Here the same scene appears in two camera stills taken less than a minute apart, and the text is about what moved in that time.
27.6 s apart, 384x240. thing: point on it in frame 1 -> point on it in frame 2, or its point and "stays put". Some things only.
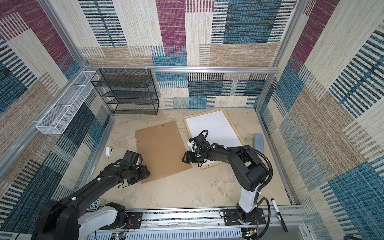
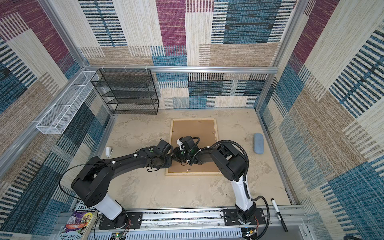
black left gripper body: [138, 173] -> [166, 162]
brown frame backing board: [160, 148] -> [204, 130]
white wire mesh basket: [58, 118] stays put
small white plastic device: [108, 151] stays put
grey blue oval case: [258, 142] stays put
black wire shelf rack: [127, 91] stays put
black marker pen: [279, 215] stays put
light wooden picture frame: [185, 118] -> [207, 173]
